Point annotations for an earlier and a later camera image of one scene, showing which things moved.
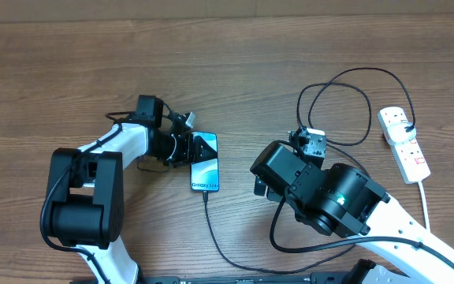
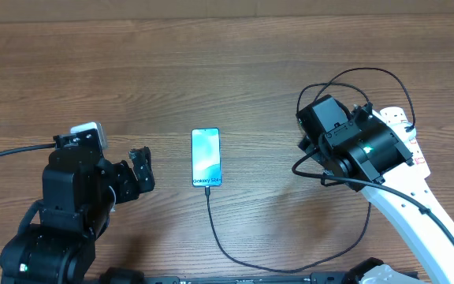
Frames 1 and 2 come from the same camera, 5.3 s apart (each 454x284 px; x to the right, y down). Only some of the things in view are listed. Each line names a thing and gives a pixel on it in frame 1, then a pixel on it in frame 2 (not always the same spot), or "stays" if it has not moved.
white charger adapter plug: [399, 134] stays
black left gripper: [184, 155] → [124, 173]
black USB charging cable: [322, 85] stays
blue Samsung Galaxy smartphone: [204, 174] stays
